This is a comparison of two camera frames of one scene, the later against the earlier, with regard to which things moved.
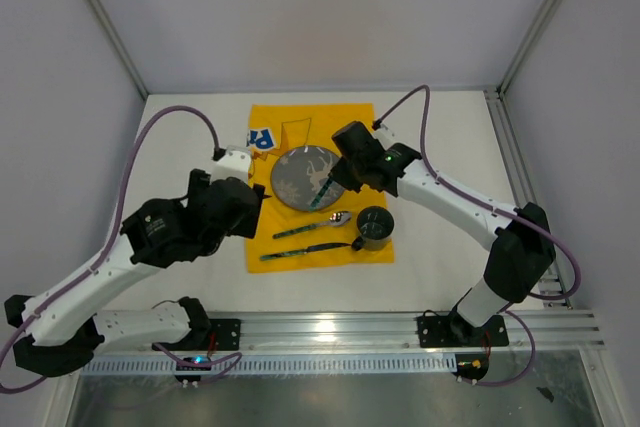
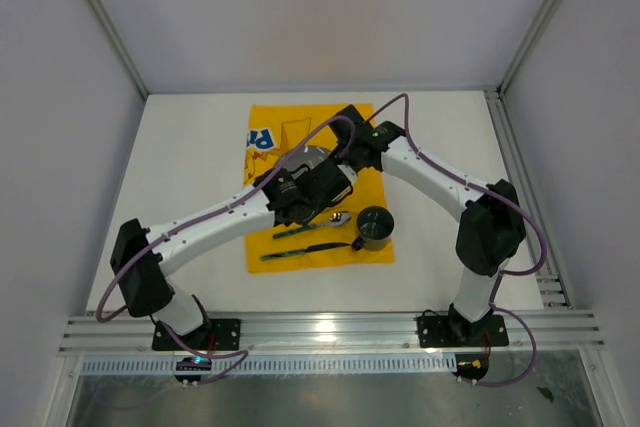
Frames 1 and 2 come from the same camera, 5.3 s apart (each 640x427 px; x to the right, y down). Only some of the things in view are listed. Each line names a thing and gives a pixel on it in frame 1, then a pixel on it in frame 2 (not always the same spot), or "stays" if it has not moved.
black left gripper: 201,182 to 324,204
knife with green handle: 306,250 stays
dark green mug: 375,226 stays
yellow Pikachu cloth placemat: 293,239 stays
